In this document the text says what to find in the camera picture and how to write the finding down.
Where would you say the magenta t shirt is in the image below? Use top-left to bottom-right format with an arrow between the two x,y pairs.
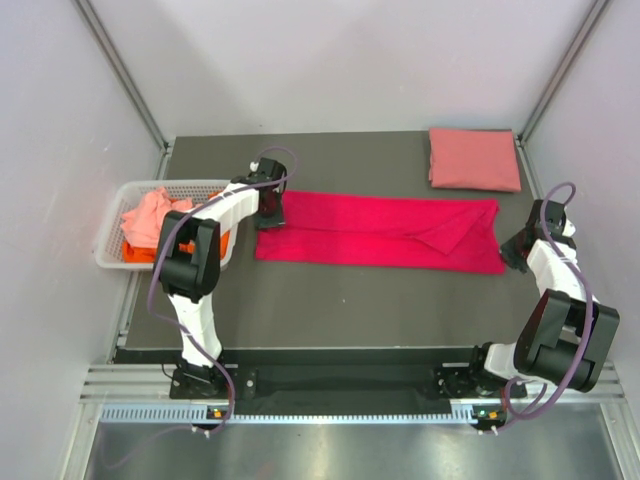
255,191 -> 505,275

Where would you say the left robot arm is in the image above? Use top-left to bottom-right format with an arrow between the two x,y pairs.
153,157 -> 288,397

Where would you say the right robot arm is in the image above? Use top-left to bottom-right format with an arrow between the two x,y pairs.
466,199 -> 587,396

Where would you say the folded salmon pink t shirt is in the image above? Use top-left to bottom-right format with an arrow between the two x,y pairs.
428,128 -> 521,193

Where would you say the light pink t shirt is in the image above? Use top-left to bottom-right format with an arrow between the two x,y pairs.
119,187 -> 204,249

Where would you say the white plastic basket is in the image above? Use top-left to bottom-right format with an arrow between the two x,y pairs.
94,179 -> 229,271

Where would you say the orange t shirt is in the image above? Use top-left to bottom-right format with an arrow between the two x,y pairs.
121,192 -> 232,265

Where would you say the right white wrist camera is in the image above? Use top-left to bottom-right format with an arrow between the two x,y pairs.
562,218 -> 576,238

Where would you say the left aluminium frame rail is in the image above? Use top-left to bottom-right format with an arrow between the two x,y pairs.
71,0 -> 169,152

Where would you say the aluminium frame rail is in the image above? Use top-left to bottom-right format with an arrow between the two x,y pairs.
517,0 -> 612,147
71,0 -> 169,152

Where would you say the slotted cable duct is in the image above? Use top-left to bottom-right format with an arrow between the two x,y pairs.
100,404 -> 503,426

